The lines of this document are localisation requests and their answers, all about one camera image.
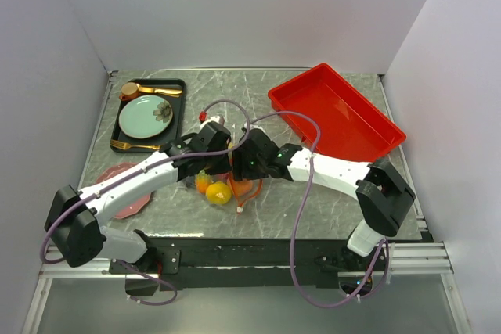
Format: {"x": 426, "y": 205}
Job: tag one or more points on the black serving tray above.
{"x": 174, "y": 129}

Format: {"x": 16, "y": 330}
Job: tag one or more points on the clear zip top bag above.
{"x": 240, "y": 201}

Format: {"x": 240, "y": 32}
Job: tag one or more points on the green fake mango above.
{"x": 202, "y": 182}

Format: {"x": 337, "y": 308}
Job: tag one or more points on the fake peach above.
{"x": 240, "y": 188}

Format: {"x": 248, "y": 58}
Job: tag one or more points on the gold fork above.
{"x": 126, "y": 146}

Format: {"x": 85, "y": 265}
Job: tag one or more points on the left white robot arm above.
{"x": 77, "y": 220}

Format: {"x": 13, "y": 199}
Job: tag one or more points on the teal flower plate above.
{"x": 145, "y": 116}

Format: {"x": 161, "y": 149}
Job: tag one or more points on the pink dotted plate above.
{"x": 133, "y": 208}

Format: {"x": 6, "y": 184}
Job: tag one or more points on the gold spoon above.
{"x": 163, "y": 91}

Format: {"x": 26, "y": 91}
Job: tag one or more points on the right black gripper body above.
{"x": 251, "y": 168}

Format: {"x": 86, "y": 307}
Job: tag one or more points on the small brown cup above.
{"x": 129, "y": 91}

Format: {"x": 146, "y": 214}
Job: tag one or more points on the red plastic bin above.
{"x": 352, "y": 128}

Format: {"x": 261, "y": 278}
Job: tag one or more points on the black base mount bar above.
{"x": 214, "y": 263}

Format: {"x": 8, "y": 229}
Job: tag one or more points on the fake orange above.
{"x": 218, "y": 193}

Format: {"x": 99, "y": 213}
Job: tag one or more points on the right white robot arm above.
{"x": 384, "y": 196}

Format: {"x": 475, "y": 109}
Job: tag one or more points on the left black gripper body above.
{"x": 217, "y": 165}

